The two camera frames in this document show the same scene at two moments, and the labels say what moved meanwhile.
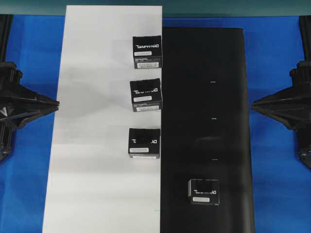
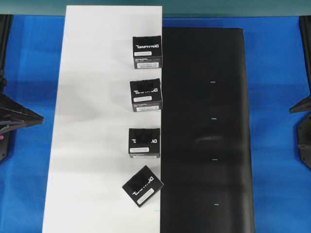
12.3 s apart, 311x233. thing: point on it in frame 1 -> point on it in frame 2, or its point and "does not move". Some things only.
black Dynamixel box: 204,191 -> 143,186
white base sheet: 93,186 does not move
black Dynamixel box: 147,52 does not move
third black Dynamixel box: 144,143 does not move
